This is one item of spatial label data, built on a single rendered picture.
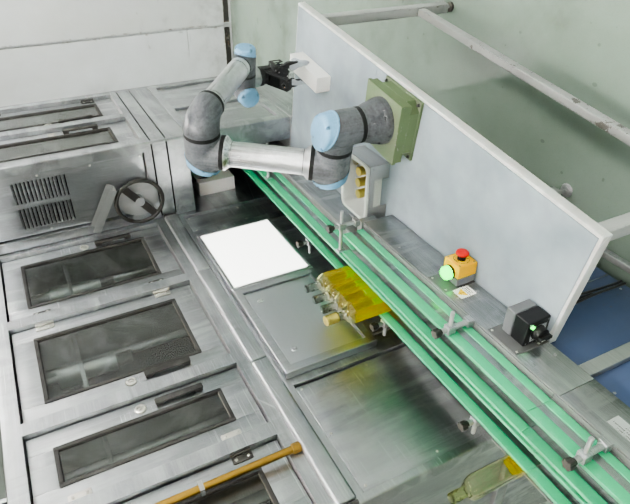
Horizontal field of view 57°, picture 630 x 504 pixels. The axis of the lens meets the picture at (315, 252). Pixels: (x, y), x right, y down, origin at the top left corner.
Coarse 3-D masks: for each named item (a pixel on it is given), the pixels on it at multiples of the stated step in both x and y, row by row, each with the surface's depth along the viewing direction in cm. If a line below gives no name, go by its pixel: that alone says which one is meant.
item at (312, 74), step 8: (296, 56) 236; (304, 56) 237; (312, 64) 231; (296, 72) 237; (304, 72) 230; (312, 72) 226; (320, 72) 226; (304, 80) 232; (312, 80) 226; (320, 80) 224; (328, 80) 225; (312, 88) 228; (320, 88) 226; (328, 88) 228
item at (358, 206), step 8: (352, 160) 215; (360, 160) 204; (352, 168) 217; (368, 168) 200; (352, 176) 218; (360, 176) 220; (368, 176) 201; (344, 184) 219; (352, 184) 220; (368, 184) 203; (344, 192) 221; (352, 192) 222; (344, 200) 222; (352, 200) 223; (360, 200) 222; (352, 208) 218; (360, 208) 218; (360, 216) 213
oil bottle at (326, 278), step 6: (336, 270) 201; (342, 270) 201; (348, 270) 201; (324, 276) 198; (330, 276) 198; (336, 276) 198; (342, 276) 199; (348, 276) 200; (324, 282) 197; (330, 282) 197; (324, 288) 198
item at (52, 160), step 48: (96, 96) 287; (144, 96) 288; (0, 144) 243; (48, 144) 244; (96, 144) 243; (144, 144) 242; (0, 192) 227; (48, 192) 237; (96, 192) 245; (192, 192) 264; (0, 240) 236; (48, 240) 244
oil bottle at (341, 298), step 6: (354, 288) 194; (360, 288) 194; (366, 288) 194; (336, 294) 192; (342, 294) 191; (348, 294) 191; (354, 294) 191; (360, 294) 191; (366, 294) 191; (336, 300) 190; (342, 300) 189; (348, 300) 189; (342, 306) 189
